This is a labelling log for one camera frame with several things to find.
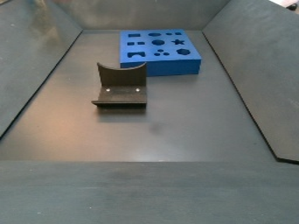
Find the blue foam shape board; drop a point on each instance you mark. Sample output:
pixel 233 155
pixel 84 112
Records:
pixel 165 50

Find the black curved bracket stand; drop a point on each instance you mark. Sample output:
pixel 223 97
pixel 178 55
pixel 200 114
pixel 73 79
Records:
pixel 121 86

